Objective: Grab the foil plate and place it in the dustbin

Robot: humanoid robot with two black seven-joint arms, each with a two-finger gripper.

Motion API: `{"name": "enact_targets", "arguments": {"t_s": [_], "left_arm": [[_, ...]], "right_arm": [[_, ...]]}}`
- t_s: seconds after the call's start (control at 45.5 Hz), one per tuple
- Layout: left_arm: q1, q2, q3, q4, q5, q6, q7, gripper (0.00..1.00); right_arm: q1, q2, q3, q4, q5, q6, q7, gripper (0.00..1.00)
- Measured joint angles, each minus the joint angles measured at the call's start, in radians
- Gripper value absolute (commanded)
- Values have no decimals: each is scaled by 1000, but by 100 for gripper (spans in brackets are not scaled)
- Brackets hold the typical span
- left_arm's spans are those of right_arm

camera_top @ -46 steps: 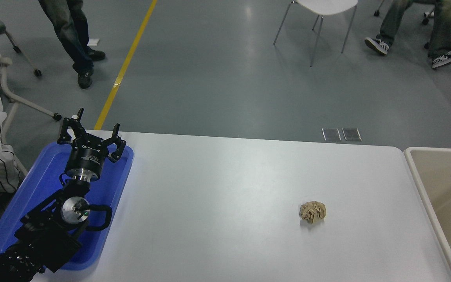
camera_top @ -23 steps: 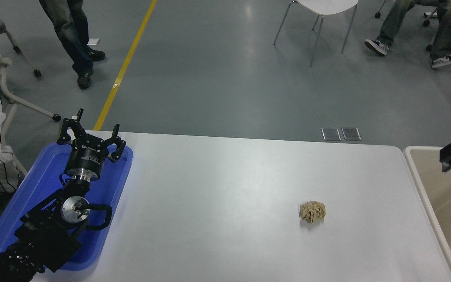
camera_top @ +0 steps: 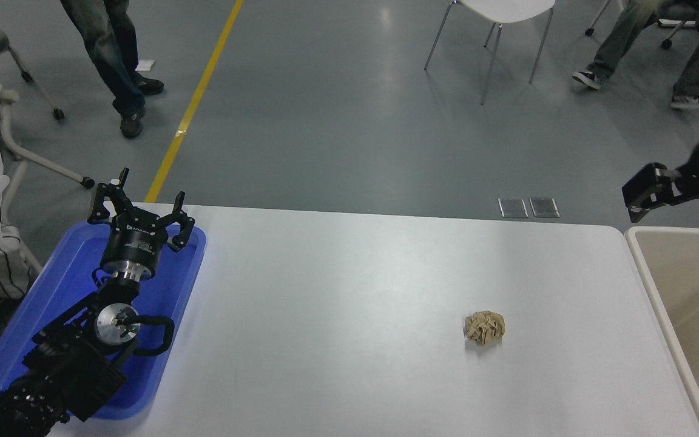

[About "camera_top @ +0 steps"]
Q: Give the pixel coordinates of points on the large pale bin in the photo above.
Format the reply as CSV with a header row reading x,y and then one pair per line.
x,y
695,303

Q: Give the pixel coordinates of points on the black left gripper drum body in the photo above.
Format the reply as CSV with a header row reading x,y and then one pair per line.
x,y
134,246

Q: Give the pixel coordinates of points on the seated person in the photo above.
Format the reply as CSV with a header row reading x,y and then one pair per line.
x,y
628,36

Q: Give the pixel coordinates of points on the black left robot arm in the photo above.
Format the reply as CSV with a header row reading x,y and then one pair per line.
x,y
76,364

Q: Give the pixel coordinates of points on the white paper scrap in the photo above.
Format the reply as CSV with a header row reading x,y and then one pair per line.
x,y
145,64

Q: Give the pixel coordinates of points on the standing person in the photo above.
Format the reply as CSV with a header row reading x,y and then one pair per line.
x,y
107,54

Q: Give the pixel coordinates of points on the white chair with metal legs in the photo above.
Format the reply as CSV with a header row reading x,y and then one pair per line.
x,y
507,7

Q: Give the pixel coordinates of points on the crumpled tan paper ball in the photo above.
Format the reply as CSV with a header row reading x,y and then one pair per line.
x,y
484,328

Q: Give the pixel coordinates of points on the metal floor outlet plate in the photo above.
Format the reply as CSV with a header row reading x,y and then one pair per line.
x,y
513,208
545,207

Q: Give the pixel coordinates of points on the blue plastic tray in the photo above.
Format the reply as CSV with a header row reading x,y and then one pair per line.
x,y
64,267

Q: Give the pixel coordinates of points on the white-framed chair with castors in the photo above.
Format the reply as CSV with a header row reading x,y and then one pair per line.
x,y
87,181

